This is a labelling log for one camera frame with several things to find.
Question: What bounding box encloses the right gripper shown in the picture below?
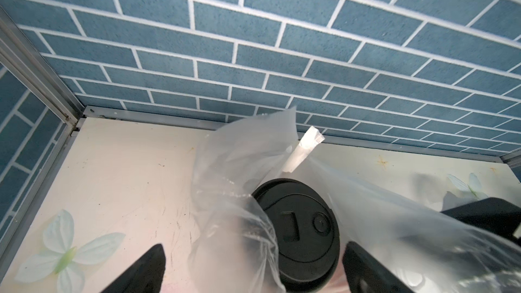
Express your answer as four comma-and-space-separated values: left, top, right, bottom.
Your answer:
442, 198, 520, 246

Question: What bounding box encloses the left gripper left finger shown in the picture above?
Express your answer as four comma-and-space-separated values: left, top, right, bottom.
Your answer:
102, 244, 166, 293

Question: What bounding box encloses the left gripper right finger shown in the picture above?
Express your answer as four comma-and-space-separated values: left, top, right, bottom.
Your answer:
342, 241, 413, 293

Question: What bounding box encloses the clear plastic carrier bag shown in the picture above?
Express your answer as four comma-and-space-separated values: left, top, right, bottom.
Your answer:
189, 110, 520, 292

